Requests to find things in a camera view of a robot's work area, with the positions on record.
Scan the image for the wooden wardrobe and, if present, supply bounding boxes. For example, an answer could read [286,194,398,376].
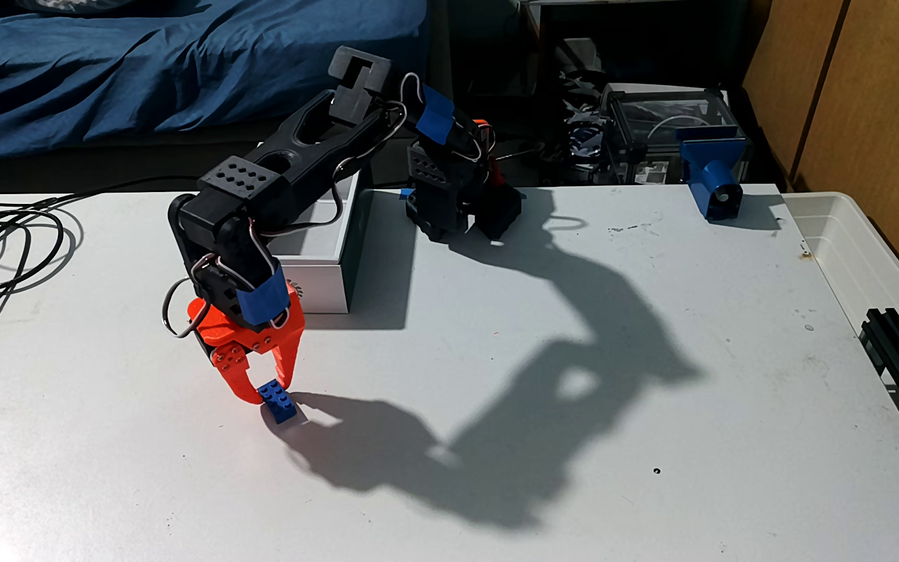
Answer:
[742,0,899,313]

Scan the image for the white plastic bin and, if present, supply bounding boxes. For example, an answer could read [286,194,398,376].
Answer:
[784,191,899,368]

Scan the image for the grey bed base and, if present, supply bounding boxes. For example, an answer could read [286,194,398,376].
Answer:
[0,105,429,194]

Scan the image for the clear enclosure black frame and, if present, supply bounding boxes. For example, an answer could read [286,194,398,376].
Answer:
[601,83,747,186]

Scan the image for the grey patterned pillow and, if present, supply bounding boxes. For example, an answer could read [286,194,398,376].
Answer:
[12,0,134,15]

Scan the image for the blue bed sheet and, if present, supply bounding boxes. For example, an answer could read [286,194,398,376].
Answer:
[0,0,429,161]

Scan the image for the blue toy brick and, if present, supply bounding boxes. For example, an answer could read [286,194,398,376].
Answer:
[256,380,300,425]

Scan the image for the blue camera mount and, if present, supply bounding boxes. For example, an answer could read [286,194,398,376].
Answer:
[676,125,749,222]

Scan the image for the white cardboard box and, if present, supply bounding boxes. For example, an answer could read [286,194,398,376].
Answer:
[262,144,374,315]

